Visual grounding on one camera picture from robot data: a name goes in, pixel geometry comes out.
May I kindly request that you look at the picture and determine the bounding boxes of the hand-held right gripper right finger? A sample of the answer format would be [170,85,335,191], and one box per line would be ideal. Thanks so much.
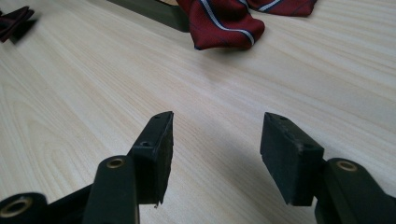
[260,112,325,207]

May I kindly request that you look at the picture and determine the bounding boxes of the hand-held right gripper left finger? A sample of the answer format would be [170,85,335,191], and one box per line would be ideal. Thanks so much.
[127,110,175,207]

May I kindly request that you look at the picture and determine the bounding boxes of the black hook rack wooden tray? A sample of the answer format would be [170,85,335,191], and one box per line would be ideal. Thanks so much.
[106,0,191,34]

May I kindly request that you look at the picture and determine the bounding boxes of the red striped bow tie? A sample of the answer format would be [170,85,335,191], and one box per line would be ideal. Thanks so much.
[176,0,319,51]

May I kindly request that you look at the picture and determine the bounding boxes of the dark bow tie with strap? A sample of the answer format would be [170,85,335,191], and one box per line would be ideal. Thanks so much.
[0,5,35,44]

